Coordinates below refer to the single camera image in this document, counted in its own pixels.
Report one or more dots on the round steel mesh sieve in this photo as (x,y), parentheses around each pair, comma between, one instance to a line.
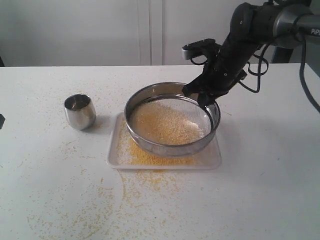
(170,94)

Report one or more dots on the white rice grains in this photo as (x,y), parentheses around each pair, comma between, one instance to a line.
(164,125)

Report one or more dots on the stainless steel cup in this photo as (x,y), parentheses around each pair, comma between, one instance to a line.
(80,111)

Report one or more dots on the white rectangular plastic tray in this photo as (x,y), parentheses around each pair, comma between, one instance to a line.
(115,155)

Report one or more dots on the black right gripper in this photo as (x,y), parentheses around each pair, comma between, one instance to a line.
(218,76)

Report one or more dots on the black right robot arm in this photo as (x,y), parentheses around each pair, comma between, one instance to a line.
(253,28)

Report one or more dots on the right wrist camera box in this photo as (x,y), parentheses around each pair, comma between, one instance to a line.
(195,49)

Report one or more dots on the yellow millet pile on tray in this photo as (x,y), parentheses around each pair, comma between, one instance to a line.
(150,157)

